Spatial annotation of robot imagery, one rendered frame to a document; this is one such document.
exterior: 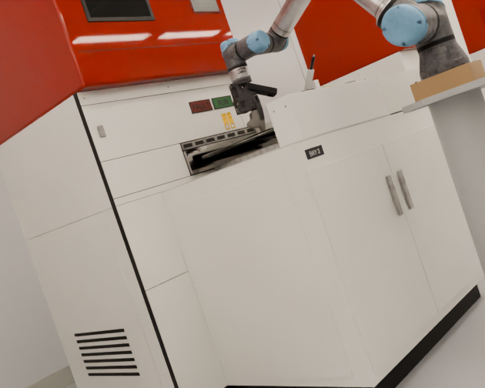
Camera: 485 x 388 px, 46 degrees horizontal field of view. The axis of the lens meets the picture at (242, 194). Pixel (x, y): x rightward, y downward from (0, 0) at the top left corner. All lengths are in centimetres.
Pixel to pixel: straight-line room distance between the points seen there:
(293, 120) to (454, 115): 49
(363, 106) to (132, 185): 84
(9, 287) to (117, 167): 153
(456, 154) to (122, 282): 118
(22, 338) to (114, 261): 141
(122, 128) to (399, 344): 116
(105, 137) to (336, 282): 91
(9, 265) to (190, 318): 154
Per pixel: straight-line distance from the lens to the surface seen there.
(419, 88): 185
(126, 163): 203
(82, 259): 222
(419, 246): 211
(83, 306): 233
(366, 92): 207
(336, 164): 179
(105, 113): 204
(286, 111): 171
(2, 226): 340
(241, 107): 211
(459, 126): 185
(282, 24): 216
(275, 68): 532
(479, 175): 186
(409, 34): 175
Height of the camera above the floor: 76
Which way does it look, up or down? 1 degrees down
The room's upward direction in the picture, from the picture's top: 19 degrees counter-clockwise
